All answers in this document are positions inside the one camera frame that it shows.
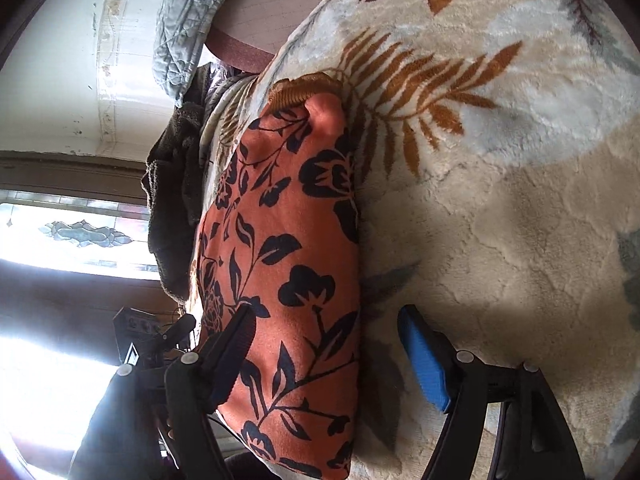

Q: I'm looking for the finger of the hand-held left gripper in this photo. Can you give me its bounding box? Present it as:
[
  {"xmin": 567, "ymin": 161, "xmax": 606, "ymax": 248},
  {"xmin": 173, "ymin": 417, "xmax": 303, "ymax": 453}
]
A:
[{"xmin": 159, "ymin": 313, "xmax": 197, "ymax": 352}]

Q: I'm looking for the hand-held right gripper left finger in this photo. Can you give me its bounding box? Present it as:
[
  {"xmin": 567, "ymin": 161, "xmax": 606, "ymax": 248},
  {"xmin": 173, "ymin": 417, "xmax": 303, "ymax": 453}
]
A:
[{"xmin": 70, "ymin": 304, "xmax": 259, "ymax": 480}]

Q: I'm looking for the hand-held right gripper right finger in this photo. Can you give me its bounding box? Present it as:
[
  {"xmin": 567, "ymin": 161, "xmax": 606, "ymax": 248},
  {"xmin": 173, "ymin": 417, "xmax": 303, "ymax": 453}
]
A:
[{"xmin": 398, "ymin": 304, "xmax": 586, "ymax": 480}]

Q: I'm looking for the orange floral print garment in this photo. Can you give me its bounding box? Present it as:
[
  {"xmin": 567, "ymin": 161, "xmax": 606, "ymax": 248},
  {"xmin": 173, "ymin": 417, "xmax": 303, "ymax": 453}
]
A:
[{"xmin": 192, "ymin": 95, "xmax": 363, "ymax": 478}]

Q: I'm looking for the stained glass window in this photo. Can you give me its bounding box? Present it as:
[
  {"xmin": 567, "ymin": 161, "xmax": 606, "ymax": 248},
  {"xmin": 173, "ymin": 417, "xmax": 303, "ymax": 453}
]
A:
[{"xmin": 0, "ymin": 200, "xmax": 166, "ymax": 281}]

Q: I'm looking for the dark brown cloth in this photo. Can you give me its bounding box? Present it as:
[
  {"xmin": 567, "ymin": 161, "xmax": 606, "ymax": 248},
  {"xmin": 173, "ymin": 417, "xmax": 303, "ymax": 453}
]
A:
[{"xmin": 141, "ymin": 67, "xmax": 213, "ymax": 306}]

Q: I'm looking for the leaf print fleece blanket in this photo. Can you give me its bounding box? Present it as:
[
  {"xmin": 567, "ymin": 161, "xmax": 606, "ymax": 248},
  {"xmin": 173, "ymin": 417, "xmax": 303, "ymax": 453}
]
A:
[{"xmin": 200, "ymin": 0, "xmax": 640, "ymax": 480}]

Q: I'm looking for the orange knit garment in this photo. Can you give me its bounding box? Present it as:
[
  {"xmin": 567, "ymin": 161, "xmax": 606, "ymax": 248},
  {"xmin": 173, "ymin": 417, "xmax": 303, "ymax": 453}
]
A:
[{"xmin": 267, "ymin": 72, "xmax": 346, "ymax": 111}]

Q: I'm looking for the grey quilted bedspread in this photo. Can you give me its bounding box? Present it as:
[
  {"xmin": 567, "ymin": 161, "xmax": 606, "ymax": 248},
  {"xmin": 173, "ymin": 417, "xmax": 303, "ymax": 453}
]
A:
[{"xmin": 152, "ymin": 0, "xmax": 251, "ymax": 101}]

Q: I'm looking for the mauve bed sheet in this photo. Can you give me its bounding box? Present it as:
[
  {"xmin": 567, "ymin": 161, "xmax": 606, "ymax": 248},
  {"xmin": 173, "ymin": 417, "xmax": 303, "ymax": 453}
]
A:
[{"xmin": 207, "ymin": 0, "xmax": 361, "ymax": 73}]

